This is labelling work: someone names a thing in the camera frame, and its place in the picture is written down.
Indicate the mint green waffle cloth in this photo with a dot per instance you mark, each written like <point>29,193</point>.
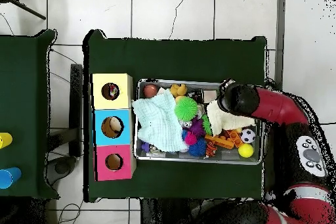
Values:
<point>160,124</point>

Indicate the large green spiky ball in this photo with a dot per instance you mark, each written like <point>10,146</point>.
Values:
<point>185,109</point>

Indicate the multicoloured patterned cloth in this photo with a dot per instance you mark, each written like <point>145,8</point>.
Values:
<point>113,90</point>

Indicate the cream waffle cloth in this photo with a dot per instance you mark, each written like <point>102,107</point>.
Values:
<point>225,121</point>

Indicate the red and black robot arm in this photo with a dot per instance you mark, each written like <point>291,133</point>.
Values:
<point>275,105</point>

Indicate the wooden box with three holes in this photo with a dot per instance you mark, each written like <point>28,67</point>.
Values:
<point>102,174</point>

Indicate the brown toy football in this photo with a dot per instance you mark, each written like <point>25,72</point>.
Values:
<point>150,90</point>

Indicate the pink spiky ball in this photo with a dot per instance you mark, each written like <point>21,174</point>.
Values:
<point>190,138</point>

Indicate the blue spiky ball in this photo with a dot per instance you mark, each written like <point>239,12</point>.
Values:
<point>197,148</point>

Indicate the dark green table cloth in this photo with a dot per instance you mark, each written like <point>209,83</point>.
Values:
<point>23,90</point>
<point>178,58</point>

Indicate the orange tiger plush toy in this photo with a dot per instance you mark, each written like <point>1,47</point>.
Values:
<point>210,150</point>

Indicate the orange plastic toy block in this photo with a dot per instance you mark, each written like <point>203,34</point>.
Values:
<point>223,141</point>

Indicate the black and white soccer ball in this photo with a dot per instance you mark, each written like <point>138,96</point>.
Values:
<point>247,136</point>

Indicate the yellow ball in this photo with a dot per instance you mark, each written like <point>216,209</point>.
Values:
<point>246,150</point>

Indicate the black upright panel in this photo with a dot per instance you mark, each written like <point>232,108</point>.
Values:
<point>76,108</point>

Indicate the yellow cylinder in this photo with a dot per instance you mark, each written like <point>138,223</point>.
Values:
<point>5,140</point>

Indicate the black tripod leg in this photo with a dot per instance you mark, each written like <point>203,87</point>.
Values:
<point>29,11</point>

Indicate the blue cylinder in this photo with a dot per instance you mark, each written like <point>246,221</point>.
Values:
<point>9,178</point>

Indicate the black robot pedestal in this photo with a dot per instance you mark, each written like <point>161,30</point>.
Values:
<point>162,213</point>

